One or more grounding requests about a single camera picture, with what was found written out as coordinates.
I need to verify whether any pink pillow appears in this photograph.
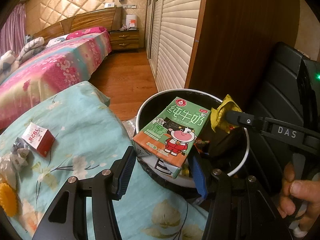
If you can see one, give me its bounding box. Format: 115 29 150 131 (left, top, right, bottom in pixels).
66 27 107 40

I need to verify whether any striped folded blanket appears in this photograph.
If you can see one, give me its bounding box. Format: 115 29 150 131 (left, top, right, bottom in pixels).
17 37 44 62

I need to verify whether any red white 1928 box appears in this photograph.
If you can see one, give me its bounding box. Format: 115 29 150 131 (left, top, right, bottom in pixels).
21 122 55 158

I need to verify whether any wooden headboard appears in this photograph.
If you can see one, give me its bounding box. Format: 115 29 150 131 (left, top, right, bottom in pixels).
32 7 123 40

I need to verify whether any yellow wrapper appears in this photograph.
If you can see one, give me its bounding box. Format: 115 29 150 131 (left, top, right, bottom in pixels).
210 94 242 134

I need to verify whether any yellow ribbed sponge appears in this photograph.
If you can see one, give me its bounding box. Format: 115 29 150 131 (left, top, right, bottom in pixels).
0 183 18 217

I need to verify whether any dark wooden door panel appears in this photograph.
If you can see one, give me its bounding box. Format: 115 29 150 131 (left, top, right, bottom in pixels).
185 0 300 102

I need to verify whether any teal floral table cloth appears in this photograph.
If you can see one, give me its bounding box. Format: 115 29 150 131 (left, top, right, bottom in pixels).
1 81 208 239

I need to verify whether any wooden nightstand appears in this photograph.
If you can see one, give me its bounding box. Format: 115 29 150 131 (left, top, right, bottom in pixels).
109 29 139 51

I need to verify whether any white louvered wardrobe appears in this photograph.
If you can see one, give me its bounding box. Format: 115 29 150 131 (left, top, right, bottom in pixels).
145 0 201 91

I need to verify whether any white box on nightstand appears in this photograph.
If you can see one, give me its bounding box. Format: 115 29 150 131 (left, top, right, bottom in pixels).
125 14 137 29

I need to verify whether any white crumpled tissue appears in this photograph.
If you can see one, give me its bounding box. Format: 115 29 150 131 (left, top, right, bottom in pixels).
0 153 16 190

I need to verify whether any white pillow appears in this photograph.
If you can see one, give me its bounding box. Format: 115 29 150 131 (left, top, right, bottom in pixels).
46 34 68 48

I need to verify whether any green milk carton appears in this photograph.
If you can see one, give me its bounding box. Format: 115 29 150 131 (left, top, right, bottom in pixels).
133 97 211 179

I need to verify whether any folded white blue quilt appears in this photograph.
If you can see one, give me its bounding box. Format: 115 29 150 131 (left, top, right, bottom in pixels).
1 50 16 83

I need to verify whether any pink floral bed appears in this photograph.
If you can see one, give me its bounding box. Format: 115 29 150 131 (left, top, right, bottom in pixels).
1 31 112 128

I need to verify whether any person's right hand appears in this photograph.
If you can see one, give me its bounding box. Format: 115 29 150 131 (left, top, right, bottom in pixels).
277 163 319 239

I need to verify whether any pink curtain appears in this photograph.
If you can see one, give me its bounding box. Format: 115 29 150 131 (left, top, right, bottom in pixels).
1 3 26 55

